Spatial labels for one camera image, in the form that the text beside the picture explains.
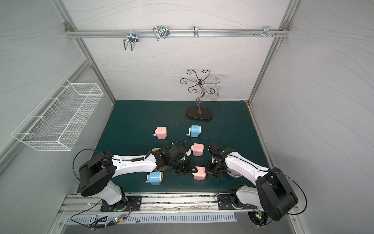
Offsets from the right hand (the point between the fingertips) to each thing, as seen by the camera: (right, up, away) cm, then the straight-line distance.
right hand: (207, 174), depth 83 cm
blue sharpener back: (-7, +24, +13) cm, 28 cm away
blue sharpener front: (-28, +1, -8) cm, 29 cm away
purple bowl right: (+14, +2, -4) cm, 15 cm away
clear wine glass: (+7, +48, +19) cm, 52 cm away
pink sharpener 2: (-5, +14, +3) cm, 15 cm away
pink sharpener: (-29, +23, +12) cm, 39 cm away
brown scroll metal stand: (-8, +36, +29) cm, 47 cm away
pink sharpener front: (-4, +2, -6) cm, 7 cm away
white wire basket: (-74, +30, -14) cm, 81 cm away
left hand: (-6, +3, -7) cm, 10 cm away
